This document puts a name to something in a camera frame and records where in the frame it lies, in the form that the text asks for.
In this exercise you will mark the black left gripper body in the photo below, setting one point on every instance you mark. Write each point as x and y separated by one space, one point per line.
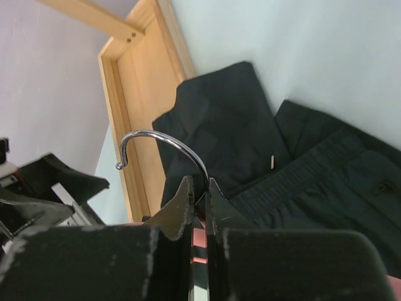
12 188

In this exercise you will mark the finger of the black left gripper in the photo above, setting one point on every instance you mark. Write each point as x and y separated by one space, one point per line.
47 171
46 213

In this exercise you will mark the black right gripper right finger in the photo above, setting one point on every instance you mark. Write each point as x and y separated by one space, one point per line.
297 266

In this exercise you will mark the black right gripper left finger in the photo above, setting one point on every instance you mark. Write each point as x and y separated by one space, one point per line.
151 261

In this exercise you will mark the wooden rack base tray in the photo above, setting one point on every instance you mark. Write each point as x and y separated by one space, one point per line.
140 79

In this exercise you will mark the wooden rack post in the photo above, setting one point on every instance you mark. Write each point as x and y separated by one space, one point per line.
97 17

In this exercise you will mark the dark green shorts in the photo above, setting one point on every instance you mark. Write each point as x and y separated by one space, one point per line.
295 169

